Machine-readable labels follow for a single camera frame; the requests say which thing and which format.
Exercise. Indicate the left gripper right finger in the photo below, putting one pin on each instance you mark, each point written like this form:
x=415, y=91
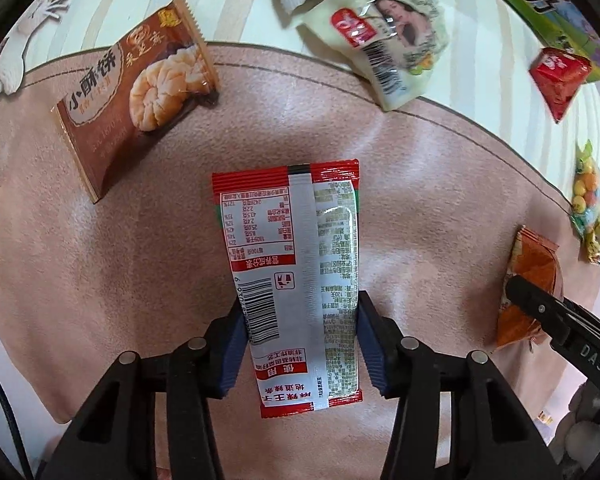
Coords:
x=457, y=418

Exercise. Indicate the colourful candy balls bag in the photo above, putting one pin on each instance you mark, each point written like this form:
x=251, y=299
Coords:
x=585, y=202

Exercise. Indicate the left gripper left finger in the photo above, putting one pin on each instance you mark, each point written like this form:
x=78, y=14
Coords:
x=112, y=435

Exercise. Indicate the cream woman picture packet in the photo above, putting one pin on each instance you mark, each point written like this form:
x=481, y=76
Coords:
x=394, y=44

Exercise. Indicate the brown pastry packet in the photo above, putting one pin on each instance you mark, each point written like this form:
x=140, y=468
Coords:
x=135, y=91

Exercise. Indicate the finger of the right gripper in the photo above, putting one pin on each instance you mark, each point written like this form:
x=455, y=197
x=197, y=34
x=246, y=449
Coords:
x=556, y=316

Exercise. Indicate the red triangular snack packet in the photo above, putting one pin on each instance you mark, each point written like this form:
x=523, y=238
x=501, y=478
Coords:
x=558, y=75

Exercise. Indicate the red white spicy strip packet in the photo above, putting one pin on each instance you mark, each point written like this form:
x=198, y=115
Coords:
x=291, y=238

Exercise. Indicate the small orange snack packet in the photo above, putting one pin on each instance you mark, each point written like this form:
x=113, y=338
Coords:
x=532, y=272

